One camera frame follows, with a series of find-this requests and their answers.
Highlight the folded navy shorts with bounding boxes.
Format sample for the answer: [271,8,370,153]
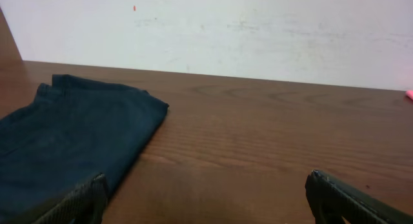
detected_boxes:
[1,75,168,221]

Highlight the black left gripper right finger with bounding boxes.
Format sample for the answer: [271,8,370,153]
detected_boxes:
[305,170,412,224]

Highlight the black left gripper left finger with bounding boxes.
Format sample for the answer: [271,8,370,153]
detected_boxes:
[32,173,108,224]

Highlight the pink garment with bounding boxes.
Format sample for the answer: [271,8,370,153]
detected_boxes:
[406,90,413,99]

